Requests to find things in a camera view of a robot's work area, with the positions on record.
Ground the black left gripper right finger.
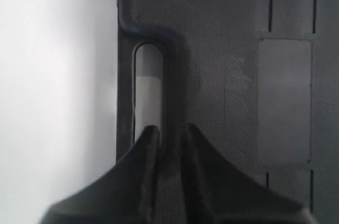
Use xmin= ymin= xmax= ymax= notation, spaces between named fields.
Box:
xmin=180 ymin=124 xmax=314 ymax=223

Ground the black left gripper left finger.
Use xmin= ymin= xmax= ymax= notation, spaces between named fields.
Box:
xmin=41 ymin=126 xmax=160 ymax=223

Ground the black plastic carry case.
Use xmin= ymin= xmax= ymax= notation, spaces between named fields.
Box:
xmin=116 ymin=0 xmax=338 ymax=223

